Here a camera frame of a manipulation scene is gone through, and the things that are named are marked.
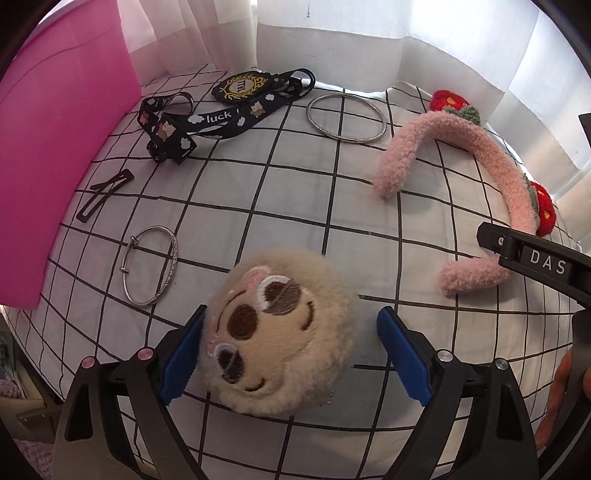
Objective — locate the small carved silver bangle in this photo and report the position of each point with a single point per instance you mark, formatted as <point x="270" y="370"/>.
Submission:
<point x="174" y="261"/>

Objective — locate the black snap hair clip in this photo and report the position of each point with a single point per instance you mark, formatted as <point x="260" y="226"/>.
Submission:
<point x="99" y="201"/>
<point x="113" y="180"/>

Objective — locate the white curtain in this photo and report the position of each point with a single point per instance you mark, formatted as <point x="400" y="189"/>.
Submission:
<point x="369" y="46"/>

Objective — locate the lilac knitted cloth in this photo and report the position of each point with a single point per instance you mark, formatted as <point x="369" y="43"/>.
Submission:
<point x="11" y="386"/>

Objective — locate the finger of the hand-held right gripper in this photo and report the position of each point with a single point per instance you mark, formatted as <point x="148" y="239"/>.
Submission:
<point x="496" y="242"/>

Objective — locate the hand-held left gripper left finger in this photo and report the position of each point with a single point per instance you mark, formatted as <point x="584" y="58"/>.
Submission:
<point x="180" y="360"/>

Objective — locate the pink plastic bin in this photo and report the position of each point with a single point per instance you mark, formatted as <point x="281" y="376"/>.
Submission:
<point x="55" y="138"/>

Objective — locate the person's right hand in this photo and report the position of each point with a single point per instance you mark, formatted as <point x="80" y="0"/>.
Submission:
<point x="562" y="378"/>

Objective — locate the white checked cloth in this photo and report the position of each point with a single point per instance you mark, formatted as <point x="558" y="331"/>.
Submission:
<point x="300" y="194"/>

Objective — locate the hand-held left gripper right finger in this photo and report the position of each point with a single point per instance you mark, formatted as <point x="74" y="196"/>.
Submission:
<point x="404" y="360"/>

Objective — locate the black oval badge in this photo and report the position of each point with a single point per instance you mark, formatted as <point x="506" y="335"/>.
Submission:
<point x="244" y="86"/>

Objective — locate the pink fluffy strawberry headband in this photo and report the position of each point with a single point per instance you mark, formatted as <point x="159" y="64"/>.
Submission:
<point x="498" y="170"/>

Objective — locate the large plain silver bangle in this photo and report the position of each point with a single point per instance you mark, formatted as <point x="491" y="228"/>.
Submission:
<point x="341" y="137"/>

